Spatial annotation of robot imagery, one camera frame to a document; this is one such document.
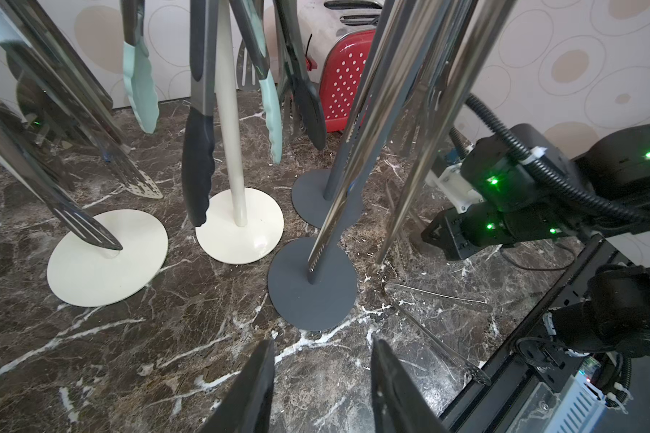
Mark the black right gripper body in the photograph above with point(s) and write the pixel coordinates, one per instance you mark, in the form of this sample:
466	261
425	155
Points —
515	207

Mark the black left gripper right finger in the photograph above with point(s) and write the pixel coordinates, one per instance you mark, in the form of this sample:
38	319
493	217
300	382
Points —
397	404

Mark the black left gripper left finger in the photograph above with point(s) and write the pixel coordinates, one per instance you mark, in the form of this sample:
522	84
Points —
247	406

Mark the dark grey rack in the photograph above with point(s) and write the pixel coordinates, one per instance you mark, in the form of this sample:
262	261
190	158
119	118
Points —
309	202
311	282

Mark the cream utensil rack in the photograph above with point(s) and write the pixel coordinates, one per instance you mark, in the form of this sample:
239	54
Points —
88	276
243	225

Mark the perforated steel tongs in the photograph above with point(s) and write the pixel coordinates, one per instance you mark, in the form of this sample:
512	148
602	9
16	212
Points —
432	78

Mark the dark grey rack back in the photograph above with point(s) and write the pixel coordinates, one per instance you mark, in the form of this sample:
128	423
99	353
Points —
309	202

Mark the black handled steel tongs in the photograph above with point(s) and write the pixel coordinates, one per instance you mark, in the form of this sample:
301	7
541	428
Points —
198	164

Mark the white handled steel tongs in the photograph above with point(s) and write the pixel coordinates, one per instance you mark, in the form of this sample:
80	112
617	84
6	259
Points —
14	157

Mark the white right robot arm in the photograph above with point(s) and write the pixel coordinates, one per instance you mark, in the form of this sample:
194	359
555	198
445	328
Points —
614	313

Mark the clear tongs on counter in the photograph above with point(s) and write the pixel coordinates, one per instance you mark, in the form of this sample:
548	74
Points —
423	309

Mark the red polka dot toaster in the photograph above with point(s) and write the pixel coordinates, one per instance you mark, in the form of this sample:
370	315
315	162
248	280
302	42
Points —
337	38

